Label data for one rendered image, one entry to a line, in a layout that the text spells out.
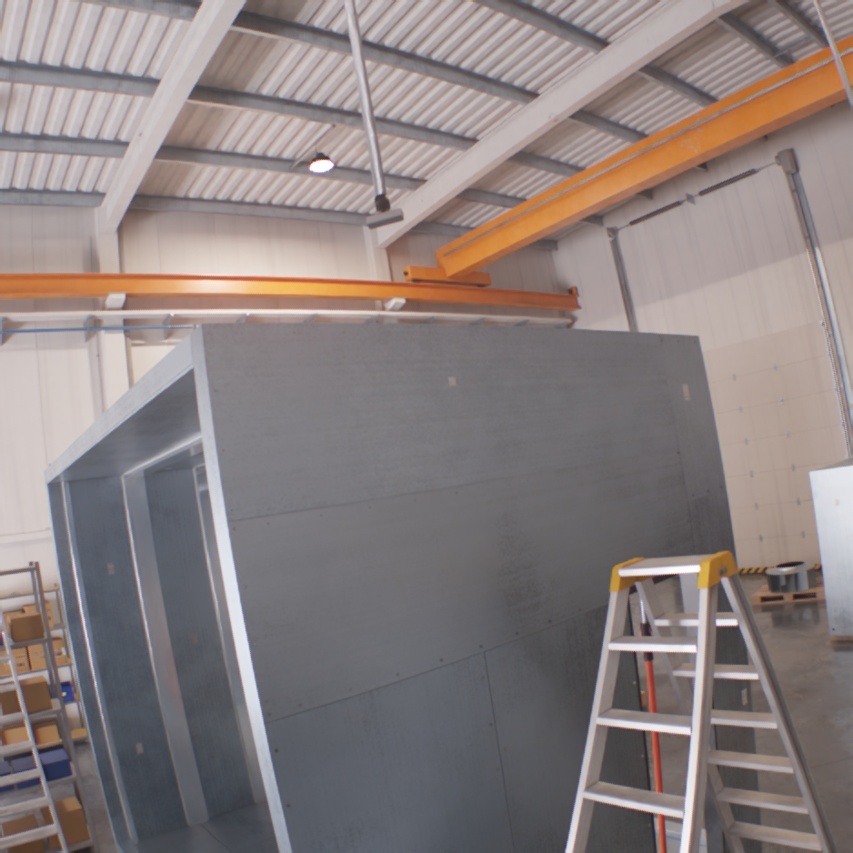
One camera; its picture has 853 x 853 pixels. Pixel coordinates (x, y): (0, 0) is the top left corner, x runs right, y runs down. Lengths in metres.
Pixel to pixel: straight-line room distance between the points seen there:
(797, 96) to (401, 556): 8.61
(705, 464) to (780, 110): 7.00
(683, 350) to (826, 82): 6.68
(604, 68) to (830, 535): 6.58
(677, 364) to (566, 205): 8.29
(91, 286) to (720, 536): 9.01
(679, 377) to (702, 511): 0.65
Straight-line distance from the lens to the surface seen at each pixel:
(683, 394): 3.53
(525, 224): 12.23
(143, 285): 10.85
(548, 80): 10.86
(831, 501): 8.86
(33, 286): 10.52
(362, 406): 2.19
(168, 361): 2.31
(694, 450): 3.53
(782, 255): 13.86
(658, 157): 10.75
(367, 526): 2.15
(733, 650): 3.78
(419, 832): 2.40
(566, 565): 2.71
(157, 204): 11.73
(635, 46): 9.94
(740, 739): 3.93
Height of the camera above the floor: 2.65
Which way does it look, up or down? 4 degrees up
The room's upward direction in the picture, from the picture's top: 9 degrees counter-clockwise
